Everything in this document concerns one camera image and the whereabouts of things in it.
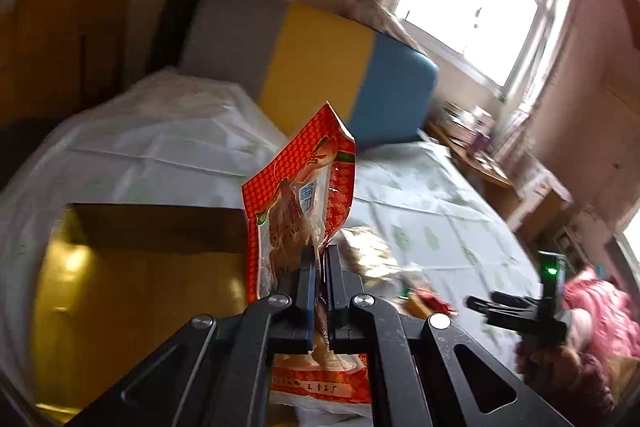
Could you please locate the puffed rice cake pack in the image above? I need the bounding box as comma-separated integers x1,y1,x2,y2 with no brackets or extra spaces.
340,225,401,286

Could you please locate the orange red snack bag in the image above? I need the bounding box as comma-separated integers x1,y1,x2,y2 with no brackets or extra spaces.
242,104,371,415

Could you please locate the pink sleeve forearm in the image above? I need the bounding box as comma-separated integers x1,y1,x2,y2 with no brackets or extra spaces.
514,265,637,423

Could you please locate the red wrapped snack bar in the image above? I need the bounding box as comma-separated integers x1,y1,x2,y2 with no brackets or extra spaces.
400,287,458,320

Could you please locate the wooden side table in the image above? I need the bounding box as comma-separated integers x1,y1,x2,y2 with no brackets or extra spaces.
426,122,520,219

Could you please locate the pink floral curtain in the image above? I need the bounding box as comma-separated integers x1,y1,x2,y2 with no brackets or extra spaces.
492,74,558,172

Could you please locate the red gold gift box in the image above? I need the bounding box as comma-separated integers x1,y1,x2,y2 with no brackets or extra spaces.
29,202,246,424

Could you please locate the grey yellow blue headboard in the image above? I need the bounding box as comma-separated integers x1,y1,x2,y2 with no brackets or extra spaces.
178,0,438,150

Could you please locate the window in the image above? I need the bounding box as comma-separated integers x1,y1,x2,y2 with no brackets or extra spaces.
389,0,582,103

